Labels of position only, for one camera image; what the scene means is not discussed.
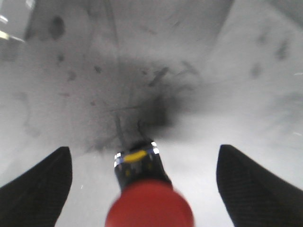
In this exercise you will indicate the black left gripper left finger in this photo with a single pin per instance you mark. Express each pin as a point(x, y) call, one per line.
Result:
point(36, 197)

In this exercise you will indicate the red mushroom push button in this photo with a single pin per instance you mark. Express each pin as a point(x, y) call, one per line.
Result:
point(147, 196)

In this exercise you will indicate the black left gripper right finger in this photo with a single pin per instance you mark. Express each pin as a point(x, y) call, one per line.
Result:
point(254, 196)

